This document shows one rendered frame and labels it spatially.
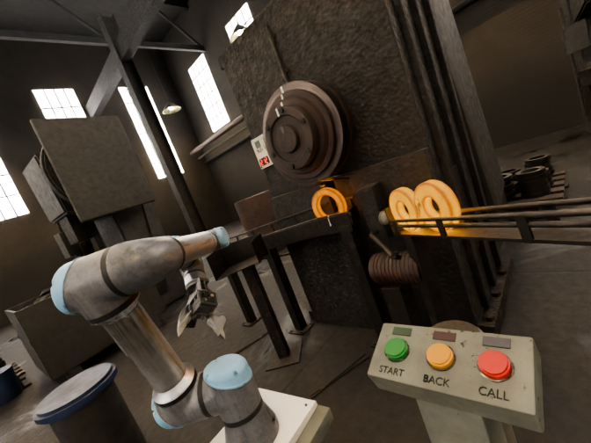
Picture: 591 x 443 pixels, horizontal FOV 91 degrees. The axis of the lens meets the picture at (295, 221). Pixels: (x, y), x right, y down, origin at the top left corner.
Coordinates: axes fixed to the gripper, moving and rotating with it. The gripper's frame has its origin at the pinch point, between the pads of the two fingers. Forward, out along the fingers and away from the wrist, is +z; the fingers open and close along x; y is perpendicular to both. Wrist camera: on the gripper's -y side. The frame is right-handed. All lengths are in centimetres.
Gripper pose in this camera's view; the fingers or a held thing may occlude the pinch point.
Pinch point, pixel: (201, 339)
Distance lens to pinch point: 100.9
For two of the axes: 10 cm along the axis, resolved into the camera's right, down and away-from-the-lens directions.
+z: 3.7, 5.8, -7.3
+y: 5.7, -7.6, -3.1
